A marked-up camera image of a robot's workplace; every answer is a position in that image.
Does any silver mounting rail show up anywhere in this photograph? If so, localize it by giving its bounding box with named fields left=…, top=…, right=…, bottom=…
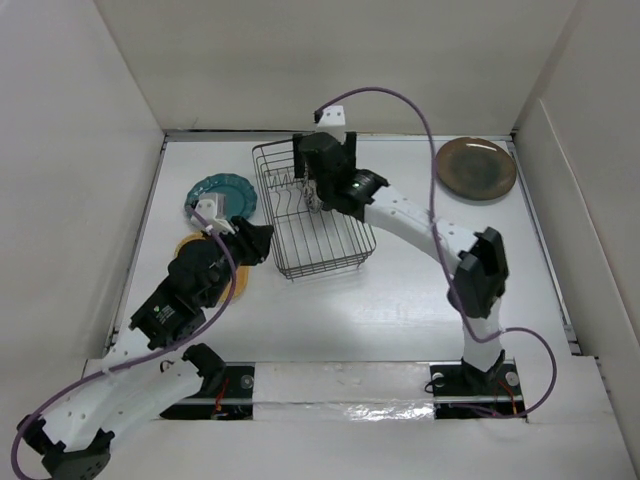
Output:
left=174, top=359, right=526, bottom=416

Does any blue floral white plate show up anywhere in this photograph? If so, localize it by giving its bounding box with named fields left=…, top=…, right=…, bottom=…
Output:
left=302, top=176, right=323, bottom=213

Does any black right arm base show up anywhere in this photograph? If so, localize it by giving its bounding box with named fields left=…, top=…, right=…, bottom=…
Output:
left=424, top=360, right=525, bottom=420

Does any woven bamboo plate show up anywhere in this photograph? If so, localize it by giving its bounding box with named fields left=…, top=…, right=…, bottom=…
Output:
left=174, top=232, right=250, bottom=306

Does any teal scalloped plate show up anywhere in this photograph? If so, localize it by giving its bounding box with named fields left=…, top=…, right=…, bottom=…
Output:
left=184, top=173, right=258, bottom=219

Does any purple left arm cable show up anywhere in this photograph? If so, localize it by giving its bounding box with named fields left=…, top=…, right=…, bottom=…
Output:
left=9, top=209, right=238, bottom=479

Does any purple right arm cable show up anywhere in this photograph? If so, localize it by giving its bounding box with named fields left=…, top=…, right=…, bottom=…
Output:
left=314, top=87, right=558, bottom=417

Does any brown speckled plate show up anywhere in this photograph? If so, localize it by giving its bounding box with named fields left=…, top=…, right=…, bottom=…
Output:
left=436, top=137, right=517, bottom=202

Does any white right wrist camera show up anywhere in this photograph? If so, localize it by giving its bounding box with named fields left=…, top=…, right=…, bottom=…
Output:
left=314, top=105, right=347, bottom=144

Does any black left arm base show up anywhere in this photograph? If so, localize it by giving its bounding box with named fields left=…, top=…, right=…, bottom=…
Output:
left=159, top=344, right=256, bottom=421

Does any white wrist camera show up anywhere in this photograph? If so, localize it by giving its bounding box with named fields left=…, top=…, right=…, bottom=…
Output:
left=314, top=105, right=347, bottom=144
left=187, top=193, right=234, bottom=234

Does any grey wire dish rack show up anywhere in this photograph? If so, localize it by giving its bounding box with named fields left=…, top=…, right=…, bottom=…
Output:
left=252, top=140, right=377, bottom=280

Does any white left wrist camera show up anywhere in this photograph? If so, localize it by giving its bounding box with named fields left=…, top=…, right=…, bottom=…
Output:
left=187, top=193, right=234, bottom=234

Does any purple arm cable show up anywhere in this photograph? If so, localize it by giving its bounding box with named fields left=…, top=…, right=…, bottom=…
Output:
left=314, top=87, right=558, bottom=417
left=9, top=209, right=238, bottom=479

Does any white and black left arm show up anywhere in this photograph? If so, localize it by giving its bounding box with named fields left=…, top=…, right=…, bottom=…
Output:
left=10, top=216, right=274, bottom=479

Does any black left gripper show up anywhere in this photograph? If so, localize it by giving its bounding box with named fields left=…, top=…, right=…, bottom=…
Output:
left=202, top=214, right=272, bottom=307

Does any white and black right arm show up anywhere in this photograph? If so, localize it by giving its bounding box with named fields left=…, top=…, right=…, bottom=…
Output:
left=294, top=132, right=509, bottom=393

